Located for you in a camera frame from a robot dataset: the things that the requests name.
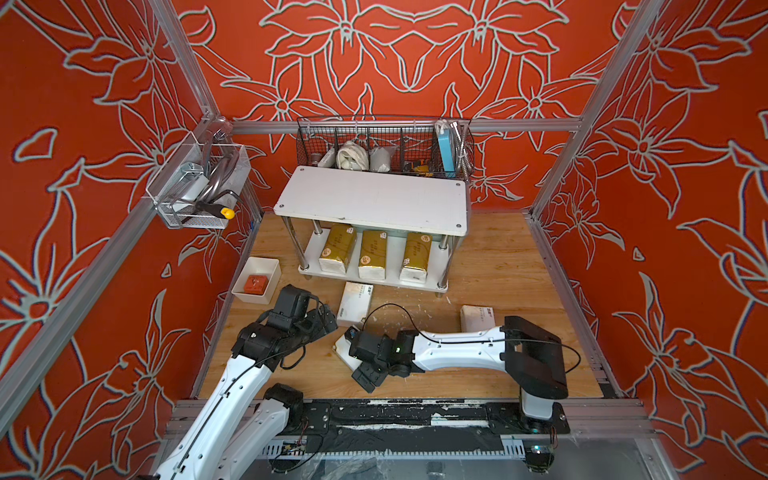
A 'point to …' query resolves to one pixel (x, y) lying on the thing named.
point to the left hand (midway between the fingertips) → (323, 321)
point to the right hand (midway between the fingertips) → (362, 370)
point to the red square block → (255, 284)
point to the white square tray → (265, 266)
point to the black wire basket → (429, 147)
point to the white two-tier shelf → (400, 202)
